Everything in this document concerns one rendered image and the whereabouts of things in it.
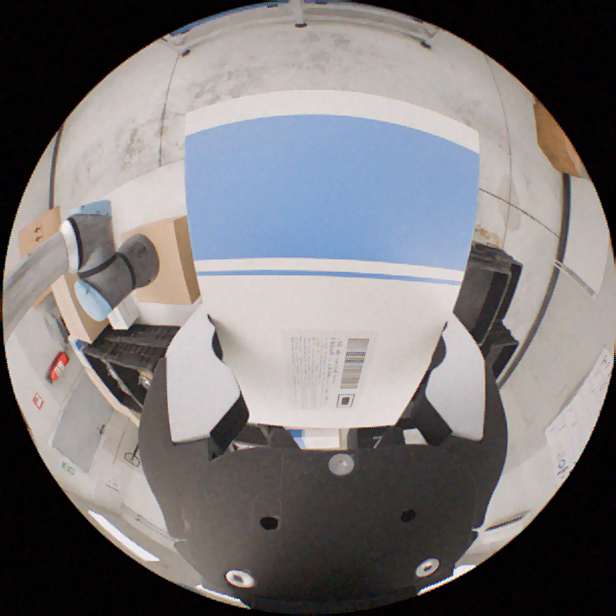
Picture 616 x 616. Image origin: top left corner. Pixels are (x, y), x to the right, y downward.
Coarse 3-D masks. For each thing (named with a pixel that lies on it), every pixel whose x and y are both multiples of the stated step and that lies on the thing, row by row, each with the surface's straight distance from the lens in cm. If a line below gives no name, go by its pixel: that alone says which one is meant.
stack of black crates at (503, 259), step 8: (480, 248) 139; (488, 248) 142; (488, 256) 133; (496, 256) 127; (504, 256) 140; (504, 264) 149; (512, 264) 154; (520, 264) 146; (512, 272) 154; (520, 272) 149; (512, 280) 153; (512, 288) 153; (504, 296) 158; (512, 296) 152; (504, 304) 157; (504, 312) 157
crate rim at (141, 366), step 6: (108, 360) 90; (114, 360) 85; (120, 360) 82; (126, 360) 80; (132, 360) 77; (126, 366) 79; (132, 366) 75; (138, 366) 73; (144, 366) 71; (150, 366) 69; (114, 372) 95; (150, 372) 69; (120, 378) 95; (138, 402) 104
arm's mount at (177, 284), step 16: (144, 224) 70; (160, 224) 57; (176, 224) 55; (160, 240) 58; (176, 240) 55; (160, 256) 60; (176, 256) 57; (192, 256) 61; (160, 272) 62; (176, 272) 59; (192, 272) 61; (144, 288) 71; (160, 288) 65; (176, 288) 61; (192, 288) 61; (176, 304) 65; (192, 304) 62
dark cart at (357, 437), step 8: (352, 432) 231; (360, 432) 209; (368, 432) 211; (376, 432) 212; (352, 440) 230; (360, 440) 204; (368, 440) 206; (376, 440) 209; (352, 448) 229; (360, 448) 201
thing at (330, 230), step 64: (192, 128) 10; (256, 128) 8; (320, 128) 8; (384, 128) 9; (448, 128) 10; (192, 192) 9; (256, 192) 8; (320, 192) 8; (384, 192) 8; (448, 192) 9; (256, 256) 9; (320, 256) 8; (384, 256) 9; (448, 256) 10; (256, 320) 10; (320, 320) 10; (384, 320) 10; (448, 320) 12; (256, 384) 14; (320, 384) 13; (384, 384) 14
